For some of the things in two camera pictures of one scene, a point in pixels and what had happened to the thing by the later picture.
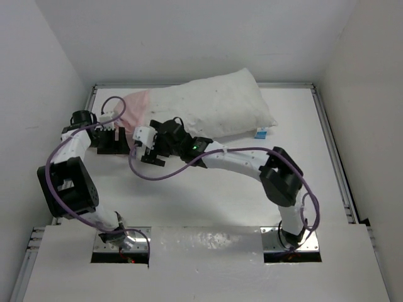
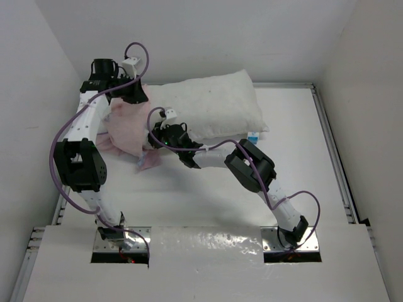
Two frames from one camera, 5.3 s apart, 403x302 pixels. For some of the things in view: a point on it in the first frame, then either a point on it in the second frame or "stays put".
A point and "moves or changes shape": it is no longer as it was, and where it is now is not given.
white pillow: (227, 104) stays put
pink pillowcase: (133, 111) moves or changes shape
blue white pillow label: (261, 133) -> (253, 136)
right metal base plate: (271, 242) stays put
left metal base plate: (141, 245) stays put
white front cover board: (223, 264) stays put
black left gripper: (119, 146) -> (138, 95)
